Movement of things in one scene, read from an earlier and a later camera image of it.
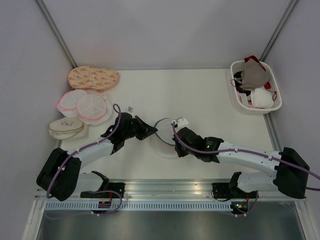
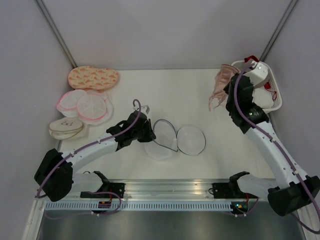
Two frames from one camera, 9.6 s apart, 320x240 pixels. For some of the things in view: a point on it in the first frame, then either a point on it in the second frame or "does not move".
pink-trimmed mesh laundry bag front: (91, 107) does not move
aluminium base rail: (169, 190) does not move
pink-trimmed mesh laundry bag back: (67, 103) does not move
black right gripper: (180, 152) -> (227, 89)
